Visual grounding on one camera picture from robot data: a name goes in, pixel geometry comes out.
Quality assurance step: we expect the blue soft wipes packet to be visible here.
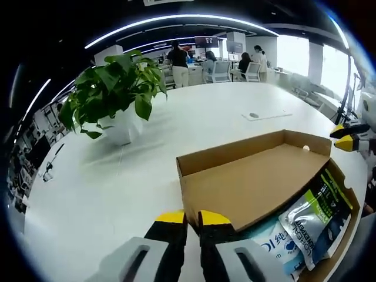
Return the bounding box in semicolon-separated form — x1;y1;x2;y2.
252;226;305;282

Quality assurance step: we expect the black desk monitor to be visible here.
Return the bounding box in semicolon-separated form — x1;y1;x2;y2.
23;135;49;168

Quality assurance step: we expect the small black white tool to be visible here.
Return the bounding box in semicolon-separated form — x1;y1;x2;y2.
38;143;65;183

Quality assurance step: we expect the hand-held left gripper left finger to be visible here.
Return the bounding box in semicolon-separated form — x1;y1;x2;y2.
86;209;189;282

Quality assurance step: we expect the brown cardboard shoe box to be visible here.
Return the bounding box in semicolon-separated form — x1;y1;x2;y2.
176;129;361;282

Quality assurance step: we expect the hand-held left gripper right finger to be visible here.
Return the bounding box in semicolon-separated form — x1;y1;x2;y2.
198;210;290;282

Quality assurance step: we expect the long curved ceiling light strip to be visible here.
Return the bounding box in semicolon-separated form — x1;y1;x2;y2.
83;14;280;49

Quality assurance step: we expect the dark wall display screen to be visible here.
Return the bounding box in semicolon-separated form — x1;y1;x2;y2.
194;35;219;49
226;40;244;52

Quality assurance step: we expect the white office chair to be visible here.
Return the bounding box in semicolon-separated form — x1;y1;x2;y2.
211;61;231;83
245;62;262;82

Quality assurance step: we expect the green plant in white pot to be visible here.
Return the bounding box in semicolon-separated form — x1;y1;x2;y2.
58;49;168;145

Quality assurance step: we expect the silver black green pouch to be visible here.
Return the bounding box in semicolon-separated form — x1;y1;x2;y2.
277;169;353;271

